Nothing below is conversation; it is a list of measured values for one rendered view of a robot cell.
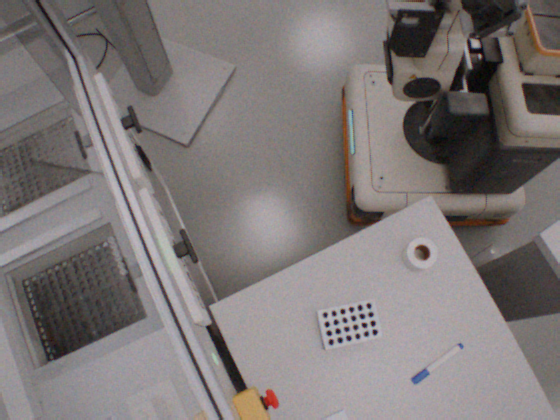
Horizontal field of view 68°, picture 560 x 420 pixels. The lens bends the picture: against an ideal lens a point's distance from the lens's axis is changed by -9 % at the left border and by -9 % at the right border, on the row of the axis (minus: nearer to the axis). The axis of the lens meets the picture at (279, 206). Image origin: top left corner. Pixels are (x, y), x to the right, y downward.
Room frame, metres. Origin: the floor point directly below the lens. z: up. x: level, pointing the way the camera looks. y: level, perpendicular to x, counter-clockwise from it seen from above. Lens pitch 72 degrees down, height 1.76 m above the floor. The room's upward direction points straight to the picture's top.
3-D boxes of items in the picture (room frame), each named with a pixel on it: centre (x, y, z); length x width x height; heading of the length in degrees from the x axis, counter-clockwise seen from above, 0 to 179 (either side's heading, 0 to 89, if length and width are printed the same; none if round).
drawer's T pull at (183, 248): (0.20, 0.19, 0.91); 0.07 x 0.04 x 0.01; 26
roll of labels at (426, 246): (0.20, -0.31, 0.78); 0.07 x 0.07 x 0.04
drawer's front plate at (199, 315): (0.18, 0.21, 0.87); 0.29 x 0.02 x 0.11; 26
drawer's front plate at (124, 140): (0.47, 0.35, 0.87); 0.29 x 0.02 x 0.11; 26
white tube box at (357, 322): (0.05, -0.15, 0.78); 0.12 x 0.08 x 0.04; 101
